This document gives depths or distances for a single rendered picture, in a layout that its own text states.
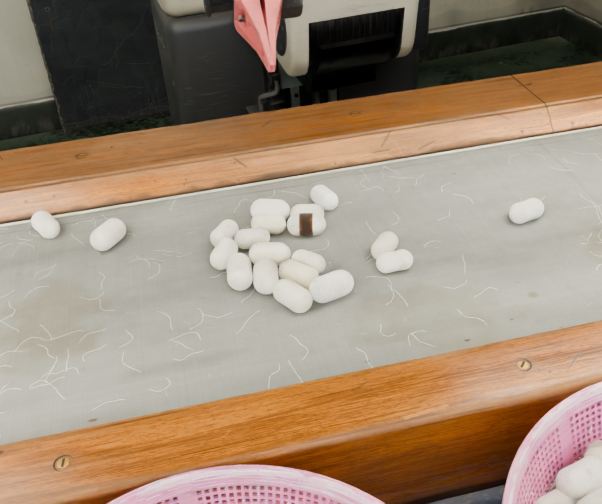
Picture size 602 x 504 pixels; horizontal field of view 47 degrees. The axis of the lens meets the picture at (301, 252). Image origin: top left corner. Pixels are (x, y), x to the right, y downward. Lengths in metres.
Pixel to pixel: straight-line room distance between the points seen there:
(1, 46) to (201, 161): 1.92
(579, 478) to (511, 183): 0.35
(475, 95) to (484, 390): 0.45
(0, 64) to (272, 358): 2.20
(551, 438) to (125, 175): 0.47
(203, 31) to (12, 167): 0.70
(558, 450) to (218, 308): 0.28
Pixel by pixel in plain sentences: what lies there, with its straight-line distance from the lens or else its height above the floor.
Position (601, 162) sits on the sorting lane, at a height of 0.74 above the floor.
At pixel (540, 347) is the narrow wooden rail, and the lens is 0.51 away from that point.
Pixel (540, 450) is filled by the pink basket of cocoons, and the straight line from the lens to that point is 0.46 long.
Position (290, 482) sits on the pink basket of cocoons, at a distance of 0.43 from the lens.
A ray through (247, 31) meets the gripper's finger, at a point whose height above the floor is 0.87.
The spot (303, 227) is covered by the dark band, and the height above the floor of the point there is 0.75.
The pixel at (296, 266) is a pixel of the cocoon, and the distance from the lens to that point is 0.58.
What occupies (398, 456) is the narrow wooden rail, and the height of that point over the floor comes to 0.73.
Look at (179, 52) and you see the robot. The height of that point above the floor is 0.63.
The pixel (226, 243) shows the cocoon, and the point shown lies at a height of 0.76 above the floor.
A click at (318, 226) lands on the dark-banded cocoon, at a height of 0.75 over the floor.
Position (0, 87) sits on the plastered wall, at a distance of 2.66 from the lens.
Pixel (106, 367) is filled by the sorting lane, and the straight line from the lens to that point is 0.55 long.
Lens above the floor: 1.11
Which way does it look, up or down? 37 degrees down
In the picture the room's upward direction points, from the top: 4 degrees counter-clockwise
